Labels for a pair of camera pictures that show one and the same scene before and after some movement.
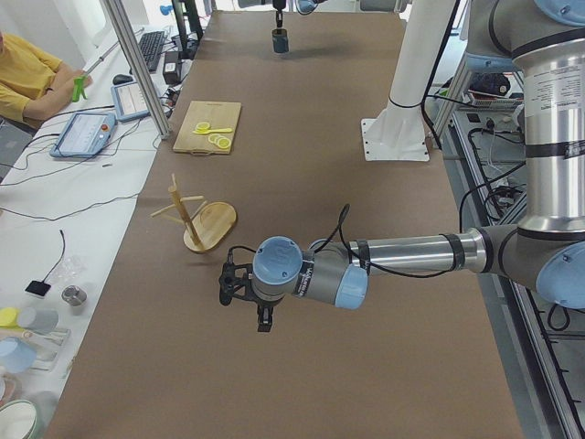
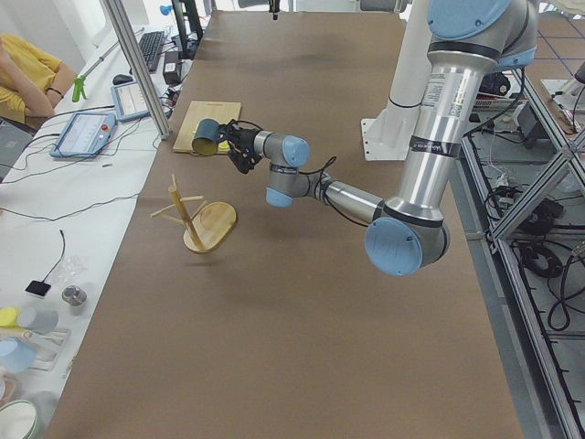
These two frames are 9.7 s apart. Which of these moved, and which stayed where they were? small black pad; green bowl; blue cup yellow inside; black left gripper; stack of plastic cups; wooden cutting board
Moved: black left gripper; blue cup yellow inside
Stayed: green bowl; small black pad; wooden cutting board; stack of plastic cups
